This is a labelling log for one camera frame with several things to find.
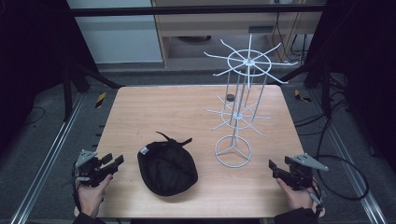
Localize wooden shelf unit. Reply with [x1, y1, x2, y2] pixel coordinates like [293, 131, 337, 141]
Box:
[150, 0, 327, 68]

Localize person's left hand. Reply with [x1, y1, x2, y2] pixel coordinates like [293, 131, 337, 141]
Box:
[76, 173, 114, 219]

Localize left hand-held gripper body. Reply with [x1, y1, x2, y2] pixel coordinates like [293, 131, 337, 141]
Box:
[74, 148, 114, 189]

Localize black cloth cap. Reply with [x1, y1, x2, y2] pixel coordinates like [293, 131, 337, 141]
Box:
[136, 131, 199, 197]

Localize black floor cables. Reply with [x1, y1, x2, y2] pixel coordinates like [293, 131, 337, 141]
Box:
[292, 73, 353, 138]

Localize metal floor rail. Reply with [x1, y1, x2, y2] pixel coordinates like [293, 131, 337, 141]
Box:
[309, 88, 389, 224]
[8, 92, 87, 224]

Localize black hanging cables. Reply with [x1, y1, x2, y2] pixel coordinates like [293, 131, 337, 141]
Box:
[271, 11, 310, 64]

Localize dark curtain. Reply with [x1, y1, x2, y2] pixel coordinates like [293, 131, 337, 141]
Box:
[0, 0, 100, 157]
[303, 0, 396, 175]

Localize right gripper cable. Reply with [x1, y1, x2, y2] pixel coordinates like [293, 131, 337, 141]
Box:
[307, 185, 325, 219]

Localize black horizontal frame bar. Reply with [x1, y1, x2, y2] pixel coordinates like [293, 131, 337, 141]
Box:
[68, 4, 327, 18]

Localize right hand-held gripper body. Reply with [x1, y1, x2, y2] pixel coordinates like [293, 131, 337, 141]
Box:
[276, 152, 330, 191]

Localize yellow black striped tape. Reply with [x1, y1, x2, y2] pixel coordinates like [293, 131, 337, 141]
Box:
[293, 89, 313, 104]
[94, 91, 107, 110]

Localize white wire display rack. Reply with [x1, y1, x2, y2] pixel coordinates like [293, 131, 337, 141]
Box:
[203, 33, 299, 169]

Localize person's right hand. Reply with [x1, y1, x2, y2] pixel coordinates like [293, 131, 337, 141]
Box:
[276, 177, 327, 218]

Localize white cabinet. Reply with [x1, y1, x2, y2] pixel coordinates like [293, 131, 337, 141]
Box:
[65, 0, 164, 65]

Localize thin black floor cable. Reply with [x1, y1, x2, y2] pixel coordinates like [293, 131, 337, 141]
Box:
[21, 105, 47, 126]

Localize black metal stand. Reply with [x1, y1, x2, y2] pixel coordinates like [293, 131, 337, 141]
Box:
[61, 57, 125, 123]
[268, 57, 334, 119]

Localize black looped floor cable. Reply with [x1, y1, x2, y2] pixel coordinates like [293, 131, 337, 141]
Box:
[313, 154, 371, 202]

